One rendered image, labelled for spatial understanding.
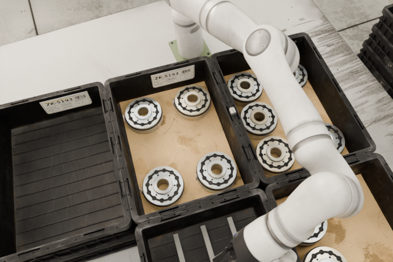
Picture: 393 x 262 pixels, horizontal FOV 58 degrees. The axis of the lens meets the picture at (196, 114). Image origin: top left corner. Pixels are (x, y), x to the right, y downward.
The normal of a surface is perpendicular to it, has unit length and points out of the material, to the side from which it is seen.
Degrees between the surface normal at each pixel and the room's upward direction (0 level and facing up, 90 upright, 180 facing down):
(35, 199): 0
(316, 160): 80
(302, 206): 62
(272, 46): 26
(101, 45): 0
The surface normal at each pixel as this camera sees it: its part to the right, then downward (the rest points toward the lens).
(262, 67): -0.72, -0.12
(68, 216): 0.00, -0.50
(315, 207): -0.77, 0.13
